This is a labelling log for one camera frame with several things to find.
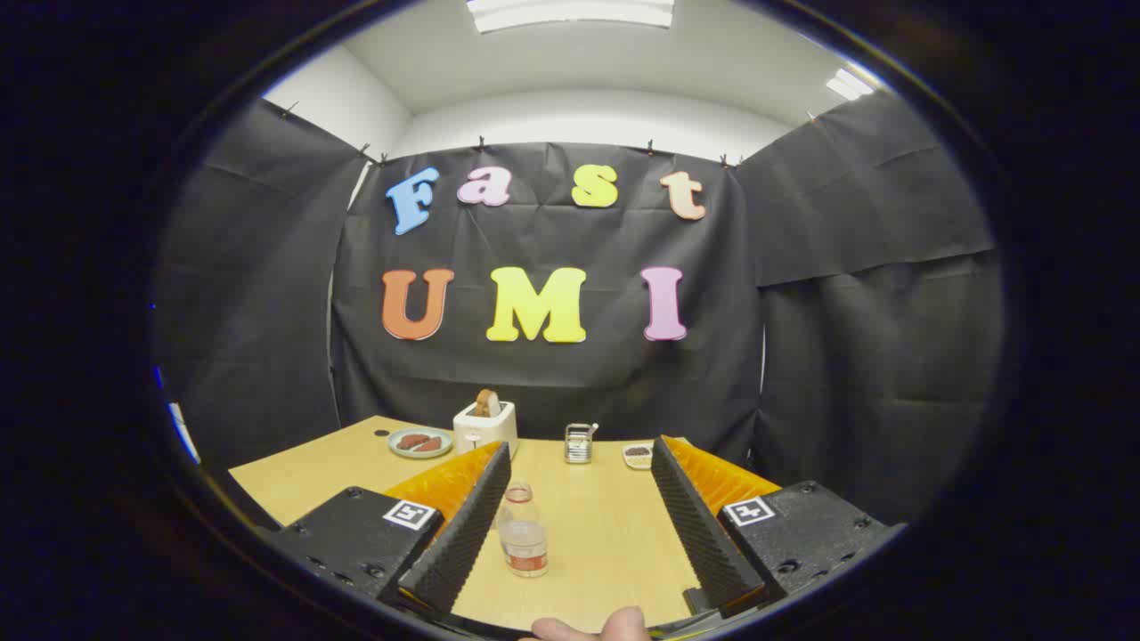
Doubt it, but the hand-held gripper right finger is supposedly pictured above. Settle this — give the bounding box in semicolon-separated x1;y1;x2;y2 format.
650;434;909;620

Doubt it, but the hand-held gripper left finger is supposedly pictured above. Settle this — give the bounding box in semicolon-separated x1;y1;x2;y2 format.
267;441;513;615

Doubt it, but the clear plastic juice bottle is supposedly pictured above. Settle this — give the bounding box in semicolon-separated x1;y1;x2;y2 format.
496;482;550;579

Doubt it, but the pale green plate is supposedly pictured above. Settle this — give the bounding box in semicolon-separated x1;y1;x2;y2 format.
388;427;455;459

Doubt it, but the wooden table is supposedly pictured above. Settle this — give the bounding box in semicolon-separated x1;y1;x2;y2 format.
228;415;785;635

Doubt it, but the white toaster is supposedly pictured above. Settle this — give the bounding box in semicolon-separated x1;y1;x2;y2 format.
452;401;519;458

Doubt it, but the black backdrop cloth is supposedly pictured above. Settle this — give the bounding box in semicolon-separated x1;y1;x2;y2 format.
151;89;1007;526

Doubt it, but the small ceiling light panel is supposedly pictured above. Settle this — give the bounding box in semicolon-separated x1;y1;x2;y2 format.
825;68;878;101

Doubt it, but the long ceiling light panel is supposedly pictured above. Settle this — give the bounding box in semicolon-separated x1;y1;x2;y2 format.
465;0;676;35

